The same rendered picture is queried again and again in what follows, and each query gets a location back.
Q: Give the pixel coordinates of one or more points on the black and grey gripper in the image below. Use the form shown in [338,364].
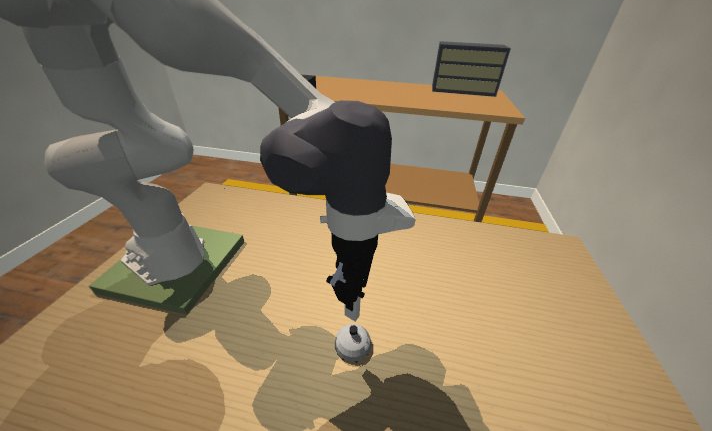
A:
[351,274]

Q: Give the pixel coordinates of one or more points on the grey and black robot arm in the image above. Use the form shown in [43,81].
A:
[343,151]

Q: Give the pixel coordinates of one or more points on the grey dome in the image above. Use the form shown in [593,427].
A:
[352,342]

